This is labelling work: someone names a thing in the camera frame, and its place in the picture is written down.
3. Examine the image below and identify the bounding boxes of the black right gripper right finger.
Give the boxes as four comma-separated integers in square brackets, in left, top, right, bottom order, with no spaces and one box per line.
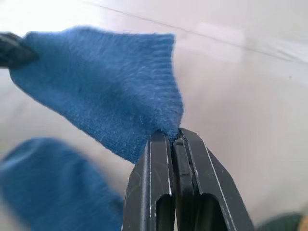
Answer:
[172,127,255,231]

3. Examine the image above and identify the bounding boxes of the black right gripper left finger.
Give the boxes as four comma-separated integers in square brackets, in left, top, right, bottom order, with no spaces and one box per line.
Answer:
[122,130,176,231]

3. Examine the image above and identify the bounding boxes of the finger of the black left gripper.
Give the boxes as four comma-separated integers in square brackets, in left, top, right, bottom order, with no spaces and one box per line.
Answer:
[0,31,39,69]

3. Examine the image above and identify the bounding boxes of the blue knitted sock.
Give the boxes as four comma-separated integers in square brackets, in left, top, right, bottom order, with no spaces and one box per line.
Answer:
[9,25,185,165]
[0,137,125,231]

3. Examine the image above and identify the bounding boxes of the dark green sock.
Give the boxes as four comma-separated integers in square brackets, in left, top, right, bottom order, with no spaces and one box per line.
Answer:
[254,211,308,231]

